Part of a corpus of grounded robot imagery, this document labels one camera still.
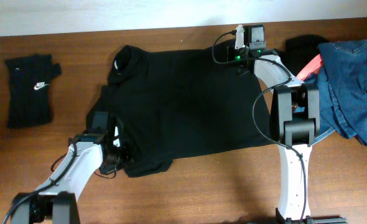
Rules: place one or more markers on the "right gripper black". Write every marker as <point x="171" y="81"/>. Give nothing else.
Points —
<point x="230" y="60"/>

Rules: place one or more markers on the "black t-shirt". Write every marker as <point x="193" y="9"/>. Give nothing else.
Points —
<point x="181" y="103"/>

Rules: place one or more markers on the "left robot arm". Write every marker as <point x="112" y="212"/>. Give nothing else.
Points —
<point x="98" y="150"/>

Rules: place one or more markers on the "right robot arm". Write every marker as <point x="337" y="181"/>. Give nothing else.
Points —
<point x="294" y="122"/>

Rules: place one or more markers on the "pink paper tag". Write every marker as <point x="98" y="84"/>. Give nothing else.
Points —
<point x="313" y="67"/>

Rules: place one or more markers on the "blue denim jeans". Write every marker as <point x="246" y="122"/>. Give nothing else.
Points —
<point x="342" y="85"/>

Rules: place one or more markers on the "black Nike sock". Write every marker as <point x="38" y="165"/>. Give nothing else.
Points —
<point x="29" y="83"/>

